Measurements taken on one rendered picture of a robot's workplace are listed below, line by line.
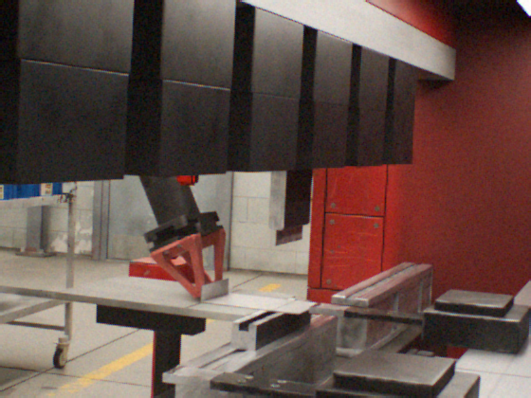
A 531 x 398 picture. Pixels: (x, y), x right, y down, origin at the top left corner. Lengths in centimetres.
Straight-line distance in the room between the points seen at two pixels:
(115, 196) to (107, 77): 830
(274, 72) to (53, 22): 42
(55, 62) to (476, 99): 146
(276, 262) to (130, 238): 134
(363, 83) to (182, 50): 58
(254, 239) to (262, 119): 763
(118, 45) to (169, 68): 9
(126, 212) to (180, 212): 772
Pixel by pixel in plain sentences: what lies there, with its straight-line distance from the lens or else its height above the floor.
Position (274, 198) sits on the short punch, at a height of 114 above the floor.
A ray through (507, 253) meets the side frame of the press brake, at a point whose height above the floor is 100.
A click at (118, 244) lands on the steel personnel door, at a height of 16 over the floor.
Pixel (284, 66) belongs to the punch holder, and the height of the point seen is 129.
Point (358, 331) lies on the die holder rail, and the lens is 158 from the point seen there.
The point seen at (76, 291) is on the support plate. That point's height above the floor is 100.
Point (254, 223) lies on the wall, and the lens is 864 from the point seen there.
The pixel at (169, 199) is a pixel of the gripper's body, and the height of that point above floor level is 113.
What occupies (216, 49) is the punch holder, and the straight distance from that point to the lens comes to 92.
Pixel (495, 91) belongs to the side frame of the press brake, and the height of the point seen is 132.
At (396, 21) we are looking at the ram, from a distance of 157.
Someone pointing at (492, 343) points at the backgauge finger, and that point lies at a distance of 116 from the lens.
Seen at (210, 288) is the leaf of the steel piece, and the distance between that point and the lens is 128.
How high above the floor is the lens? 122
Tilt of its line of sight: 4 degrees down
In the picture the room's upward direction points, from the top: 3 degrees clockwise
